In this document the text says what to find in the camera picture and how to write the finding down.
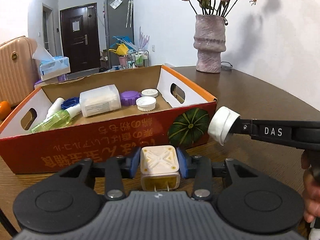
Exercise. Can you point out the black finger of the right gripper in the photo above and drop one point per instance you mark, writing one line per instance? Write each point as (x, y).
(241, 126)

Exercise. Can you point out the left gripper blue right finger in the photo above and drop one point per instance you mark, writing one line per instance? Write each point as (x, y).
(199, 168)

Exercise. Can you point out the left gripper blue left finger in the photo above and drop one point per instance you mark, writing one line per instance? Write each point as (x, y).
(119, 168)

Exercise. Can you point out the white tape roll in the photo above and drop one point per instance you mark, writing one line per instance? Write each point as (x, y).
(221, 123)

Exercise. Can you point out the beige cube plug adapter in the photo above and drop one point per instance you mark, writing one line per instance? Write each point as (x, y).
(159, 168)

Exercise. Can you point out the purple ribbed lid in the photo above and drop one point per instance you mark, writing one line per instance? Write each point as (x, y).
(129, 97)

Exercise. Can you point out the white ribbed bottle cap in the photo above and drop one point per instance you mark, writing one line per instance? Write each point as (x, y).
(146, 103)

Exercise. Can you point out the green spray bottle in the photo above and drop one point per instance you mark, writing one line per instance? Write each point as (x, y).
(59, 119)

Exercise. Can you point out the blue ribbed lid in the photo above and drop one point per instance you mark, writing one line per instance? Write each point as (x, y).
(70, 102)

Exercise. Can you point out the round white metal disc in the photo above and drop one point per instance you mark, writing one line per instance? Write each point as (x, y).
(150, 92)

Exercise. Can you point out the small white tube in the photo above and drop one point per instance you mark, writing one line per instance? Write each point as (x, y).
(55, 107)

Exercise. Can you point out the person's right hand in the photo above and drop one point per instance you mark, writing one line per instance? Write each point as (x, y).
(311, 190)

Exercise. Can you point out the black eyeglasses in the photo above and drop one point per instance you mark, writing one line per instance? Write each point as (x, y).
(227, 66)

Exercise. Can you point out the clear plastic swab container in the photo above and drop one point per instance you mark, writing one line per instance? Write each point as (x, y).
(99, 100)

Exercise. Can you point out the orange cardboard box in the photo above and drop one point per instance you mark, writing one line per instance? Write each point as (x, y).
(181, 117)

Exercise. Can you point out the pink ceramic vase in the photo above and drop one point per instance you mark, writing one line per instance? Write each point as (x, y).
(210, 42)

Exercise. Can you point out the cluttered storage cart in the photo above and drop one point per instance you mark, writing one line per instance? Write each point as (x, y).
(122, 53)

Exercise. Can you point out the blue tissue box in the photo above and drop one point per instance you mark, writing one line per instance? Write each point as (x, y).
(50, 67)

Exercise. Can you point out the orange fruit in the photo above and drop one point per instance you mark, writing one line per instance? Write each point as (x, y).
(5, 110)

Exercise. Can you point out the pink ribbed suitcase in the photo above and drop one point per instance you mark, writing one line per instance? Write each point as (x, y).
(19, 71)

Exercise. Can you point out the dark brown door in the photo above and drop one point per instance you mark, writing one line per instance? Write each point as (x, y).
(80, 37)

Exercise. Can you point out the grey refrigerator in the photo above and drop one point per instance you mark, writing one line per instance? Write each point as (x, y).
(118, 22)

